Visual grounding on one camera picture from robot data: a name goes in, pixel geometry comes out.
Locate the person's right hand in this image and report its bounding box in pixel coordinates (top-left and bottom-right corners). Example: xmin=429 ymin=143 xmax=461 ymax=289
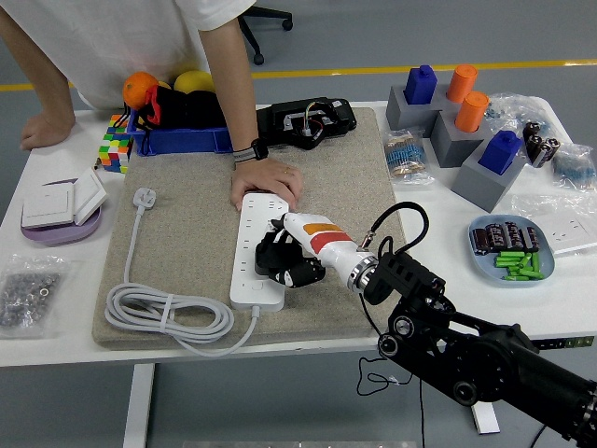
xmin=20 ymin=111 xmax=76 ymax=151

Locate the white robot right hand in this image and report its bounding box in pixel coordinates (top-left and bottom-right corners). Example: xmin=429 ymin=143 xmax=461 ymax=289
xmin=254 ymin=212 xmax=369 ymax=288

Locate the person's left hand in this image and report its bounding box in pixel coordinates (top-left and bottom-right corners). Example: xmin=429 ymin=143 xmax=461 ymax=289
xmin=229 ymin=157 xmax=304 ymax=212

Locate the white power strip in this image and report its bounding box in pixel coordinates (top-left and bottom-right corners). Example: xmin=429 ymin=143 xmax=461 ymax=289
xmin=229 ymin=190 xmax=290 ymax=313

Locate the black plug adapter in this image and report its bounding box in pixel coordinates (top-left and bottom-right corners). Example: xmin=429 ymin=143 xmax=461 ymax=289
xmin=254 ymin=235 xmax=304 ymax=276

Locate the thin black plug cord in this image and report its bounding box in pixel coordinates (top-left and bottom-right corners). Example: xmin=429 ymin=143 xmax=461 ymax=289
xmin=356 ymin=291 xmax=426 ymax=448

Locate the colourful puzzle cube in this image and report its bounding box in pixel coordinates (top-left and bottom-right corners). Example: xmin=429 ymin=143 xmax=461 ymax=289
xmin=97 ymin=113 xmax=135 ymax=175

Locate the blue plastic bin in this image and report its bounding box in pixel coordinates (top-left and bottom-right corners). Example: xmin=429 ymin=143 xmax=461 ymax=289
xmin=126 ymin=81 xmax=233 ymax=157

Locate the grey-brown mat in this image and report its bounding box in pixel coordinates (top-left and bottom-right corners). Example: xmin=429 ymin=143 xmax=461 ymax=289
xmin=91 ymin=106 xmax=423 ymax=351

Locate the black opened electronic device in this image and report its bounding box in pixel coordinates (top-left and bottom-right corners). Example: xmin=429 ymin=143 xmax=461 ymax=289
xmin=255 ymin=96 xmax=358 ymax=151

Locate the orange fruit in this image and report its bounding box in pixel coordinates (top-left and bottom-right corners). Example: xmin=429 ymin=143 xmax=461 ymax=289
xmin=121 ymin=70 xmax=160 ymax=111

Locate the black and red pouch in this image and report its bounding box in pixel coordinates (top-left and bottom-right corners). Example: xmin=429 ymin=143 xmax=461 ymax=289
xmin=111 ymin=85 xmax=229 ymax=158

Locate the purple oval stand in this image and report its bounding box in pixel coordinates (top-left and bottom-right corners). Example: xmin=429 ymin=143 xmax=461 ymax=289
xmin=20 ymin=179 xmax=103 ymax=248

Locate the yellow lemon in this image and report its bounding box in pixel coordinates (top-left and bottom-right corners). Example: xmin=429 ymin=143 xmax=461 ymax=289
xmin=174 ymin=69 xmax=216 ymax=94

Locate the person's torso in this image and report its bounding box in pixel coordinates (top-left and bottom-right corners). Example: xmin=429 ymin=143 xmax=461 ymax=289
xmin=0 ymin=0 xmax=257 ymax=111

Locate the grey holder block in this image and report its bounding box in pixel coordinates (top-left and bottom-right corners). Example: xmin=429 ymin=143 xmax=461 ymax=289
xmin=429 ymin=109 xmax=493 ymax=168
xmin=385 ymin=83 xmax=463 ymax=139
xmin=451 ymin=139 xmax=528 ymax=214

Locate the black office chair base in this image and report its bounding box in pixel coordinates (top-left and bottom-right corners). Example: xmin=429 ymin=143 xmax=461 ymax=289
xmin=237 ymin=5 xmax=294 ymax=65

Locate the light blue dish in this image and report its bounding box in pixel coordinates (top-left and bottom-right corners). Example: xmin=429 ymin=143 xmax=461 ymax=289
xmin=468 ymin=213 xmax=557 ymax=287

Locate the clear bag of metal nuts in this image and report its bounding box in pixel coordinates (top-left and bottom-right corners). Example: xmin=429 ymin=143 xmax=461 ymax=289
xmin=0 ymin=254 xmax=71 ymax=340

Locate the blue bottle-shaped block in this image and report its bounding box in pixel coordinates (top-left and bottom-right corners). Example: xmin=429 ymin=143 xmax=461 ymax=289
xmin=403 ymin=63 xmax=438 ymax=105
xmin=479 ymin=129 xmax=523 ymax=176

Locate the orange cylinder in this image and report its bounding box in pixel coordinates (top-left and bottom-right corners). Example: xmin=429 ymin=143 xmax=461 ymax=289
xmin=446 ymin=63 xmax=479 ymax=104
xmin=454 ymin=90 xmax=491 ymax=133

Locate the large clear plastic bag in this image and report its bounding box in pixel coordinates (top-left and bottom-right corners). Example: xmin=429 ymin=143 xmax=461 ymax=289
xmin=510 ymin=190 xmax=597 ymax=257

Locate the clear bag of black capacitors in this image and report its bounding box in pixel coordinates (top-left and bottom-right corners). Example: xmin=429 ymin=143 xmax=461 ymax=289
xmin=521 ymin=119 xmax=562 ymax=169

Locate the white table leg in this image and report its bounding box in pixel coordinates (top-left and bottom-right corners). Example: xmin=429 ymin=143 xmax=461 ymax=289
xmin=470 ymin=403 xmax=501 ymax=435
xmin=122 ymin=363 xmax=156 ymax=448

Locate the black table control panel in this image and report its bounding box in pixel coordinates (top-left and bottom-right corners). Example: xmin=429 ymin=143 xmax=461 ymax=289
xmin=535 ymin=336 xmax=596 ymax=350

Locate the white wall switch panel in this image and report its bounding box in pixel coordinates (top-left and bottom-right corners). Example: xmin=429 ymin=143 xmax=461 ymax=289
xmin=72 ymin=167 xmax=108 ymax=228
xmin=21 ymin=181 xmax=76 ymax=230

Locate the grey power strip cable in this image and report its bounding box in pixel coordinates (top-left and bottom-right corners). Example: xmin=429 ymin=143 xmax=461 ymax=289
xmin=104 ymin=186 xmax=260 ymax=359

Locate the white wall socket panel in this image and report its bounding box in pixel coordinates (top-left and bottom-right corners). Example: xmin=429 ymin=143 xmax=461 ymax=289
xmin=543 ymin=217 xmax=597 ymax=256

